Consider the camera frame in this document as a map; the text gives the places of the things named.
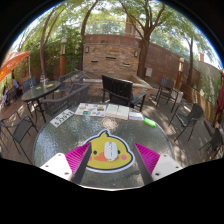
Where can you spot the dark metal mesh chair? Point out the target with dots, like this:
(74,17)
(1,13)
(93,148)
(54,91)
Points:
(20,128)
(190,116)

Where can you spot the person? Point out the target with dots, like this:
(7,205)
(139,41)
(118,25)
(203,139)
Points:
(15,83)

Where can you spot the large forked tree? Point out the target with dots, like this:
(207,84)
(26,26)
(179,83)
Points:
(142,63)

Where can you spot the wall lamp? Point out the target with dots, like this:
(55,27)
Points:
(87,49)
(136,53)

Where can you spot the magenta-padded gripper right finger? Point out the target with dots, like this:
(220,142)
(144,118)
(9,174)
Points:
(165,165)

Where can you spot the yellow duck mouse pad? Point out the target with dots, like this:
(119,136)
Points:
(100,146)

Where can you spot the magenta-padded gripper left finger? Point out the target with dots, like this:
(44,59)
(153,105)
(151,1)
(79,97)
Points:
(58,165)

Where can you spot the grey wall box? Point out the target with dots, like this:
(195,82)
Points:
(148,72)

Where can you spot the round dark glass table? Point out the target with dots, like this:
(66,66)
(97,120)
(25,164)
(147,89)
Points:
(40,90)

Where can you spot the white lettered plate sign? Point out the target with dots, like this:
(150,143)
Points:
(62,118)

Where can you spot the wooden lamp post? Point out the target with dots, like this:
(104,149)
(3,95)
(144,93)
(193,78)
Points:
(179,73)
(63,56)

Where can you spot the dark woven armchair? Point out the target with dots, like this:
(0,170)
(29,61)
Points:
(71,98)
(71,78)

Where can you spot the slim leaning tree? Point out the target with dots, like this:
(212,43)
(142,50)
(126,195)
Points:
(42,50)

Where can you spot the black slatted wooden chair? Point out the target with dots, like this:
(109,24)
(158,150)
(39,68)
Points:
(116,87)

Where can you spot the small white booklet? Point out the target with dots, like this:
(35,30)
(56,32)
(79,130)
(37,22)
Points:
(136,116)

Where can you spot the blue metal chair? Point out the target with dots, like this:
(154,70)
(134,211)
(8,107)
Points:
(166,85)
(29,83)

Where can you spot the orange canopy tent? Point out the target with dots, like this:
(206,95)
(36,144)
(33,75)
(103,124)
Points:
(11,63)

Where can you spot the small green block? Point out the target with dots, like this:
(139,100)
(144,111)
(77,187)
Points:
(150,122)

